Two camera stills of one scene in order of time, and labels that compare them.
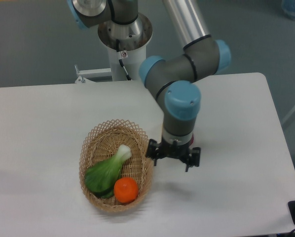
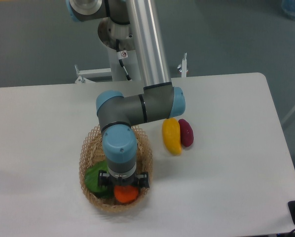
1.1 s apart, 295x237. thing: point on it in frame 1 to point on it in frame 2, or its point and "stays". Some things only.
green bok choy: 100,179 stays
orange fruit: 126,189 stays
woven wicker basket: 101,143 stays
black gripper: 183,152 to 130,180
